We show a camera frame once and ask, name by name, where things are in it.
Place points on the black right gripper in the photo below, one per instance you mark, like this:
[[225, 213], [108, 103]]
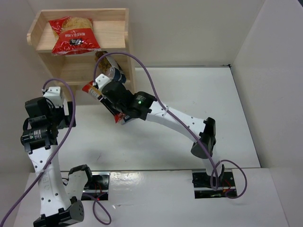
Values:
[[110, 88]]

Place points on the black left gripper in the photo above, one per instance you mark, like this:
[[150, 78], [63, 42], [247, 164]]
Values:
[[70, 114]]

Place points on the red spaghetti packet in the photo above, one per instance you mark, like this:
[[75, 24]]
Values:
[[96, 94]]

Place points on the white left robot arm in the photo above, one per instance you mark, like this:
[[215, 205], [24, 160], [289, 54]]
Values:
[[61, 204]]

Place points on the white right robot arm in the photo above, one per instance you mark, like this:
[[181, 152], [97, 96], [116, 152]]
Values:
[[146, 107]]

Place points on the blue fusilli pasta bag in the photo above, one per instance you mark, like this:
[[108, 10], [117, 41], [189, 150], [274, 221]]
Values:
[[109, 67]]

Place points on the wooden shelf unit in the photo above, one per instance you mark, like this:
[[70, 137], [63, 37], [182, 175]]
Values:
[[110, 27]]

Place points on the red pasta bag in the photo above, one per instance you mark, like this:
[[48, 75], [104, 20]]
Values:
[[74, 36]]

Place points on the blue Agnesi penne bag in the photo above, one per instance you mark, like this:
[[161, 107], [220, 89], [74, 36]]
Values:
[[125, 120]]

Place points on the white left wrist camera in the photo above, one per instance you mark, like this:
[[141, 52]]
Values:
[[54, 94]]

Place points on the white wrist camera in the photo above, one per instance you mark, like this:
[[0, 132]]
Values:
[[54, 94], [102, 81]]

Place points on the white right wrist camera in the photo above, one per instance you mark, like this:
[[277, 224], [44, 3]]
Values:
[[102, 81]]

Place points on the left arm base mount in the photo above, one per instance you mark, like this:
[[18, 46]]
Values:
[[99, 184]]

